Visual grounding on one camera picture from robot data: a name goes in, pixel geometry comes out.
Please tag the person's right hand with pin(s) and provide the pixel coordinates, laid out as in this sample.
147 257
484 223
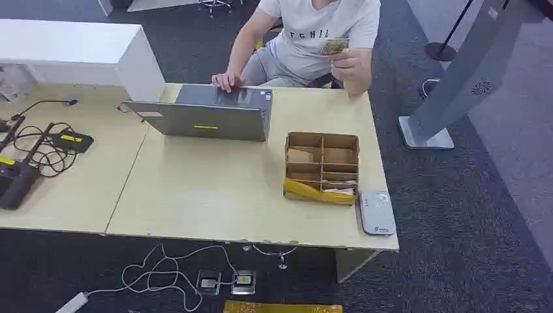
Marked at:
227 81

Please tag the person's left hand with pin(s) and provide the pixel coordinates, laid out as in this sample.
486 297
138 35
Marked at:
352 65

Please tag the grey laptop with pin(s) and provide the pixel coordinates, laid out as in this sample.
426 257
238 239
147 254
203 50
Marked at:
207 121

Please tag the person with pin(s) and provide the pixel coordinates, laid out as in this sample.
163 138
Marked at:
311 39

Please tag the office chair wheel base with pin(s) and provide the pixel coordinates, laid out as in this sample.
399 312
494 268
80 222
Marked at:
214 4

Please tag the wooden compartment card box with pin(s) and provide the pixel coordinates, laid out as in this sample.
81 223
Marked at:
322 140

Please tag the black stanchion pole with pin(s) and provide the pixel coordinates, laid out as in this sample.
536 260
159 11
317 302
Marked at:
440 52

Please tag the grey kiosk stand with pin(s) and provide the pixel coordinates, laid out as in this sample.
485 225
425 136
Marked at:
458 77

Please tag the white furniture panel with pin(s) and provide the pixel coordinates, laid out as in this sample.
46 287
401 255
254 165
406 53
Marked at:
147 4

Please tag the stack of printed cards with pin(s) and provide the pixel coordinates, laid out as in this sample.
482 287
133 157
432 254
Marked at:
341 189

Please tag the flat grey reader device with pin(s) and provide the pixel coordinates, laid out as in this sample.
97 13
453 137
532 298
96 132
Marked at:
377 213

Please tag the white cabinet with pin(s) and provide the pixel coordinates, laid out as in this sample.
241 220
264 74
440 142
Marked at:
73 52

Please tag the black adapter with yellow label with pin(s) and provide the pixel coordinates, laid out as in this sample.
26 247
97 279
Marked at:
71 141

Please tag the pale desk leg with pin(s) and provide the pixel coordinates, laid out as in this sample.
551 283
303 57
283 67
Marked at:
352 263

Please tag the steel floor socket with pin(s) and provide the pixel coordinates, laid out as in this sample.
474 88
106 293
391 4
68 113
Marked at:
243 282
209 283

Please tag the clear plastic bag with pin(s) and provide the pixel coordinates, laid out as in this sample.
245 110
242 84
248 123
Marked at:
15 84

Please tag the black router with antennas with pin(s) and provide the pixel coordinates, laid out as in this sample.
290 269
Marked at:
17 181

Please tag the long yellow foil packet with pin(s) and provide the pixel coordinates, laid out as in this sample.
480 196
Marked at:
281 308

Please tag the white power strip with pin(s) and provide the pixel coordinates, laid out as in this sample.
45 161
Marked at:
72 303

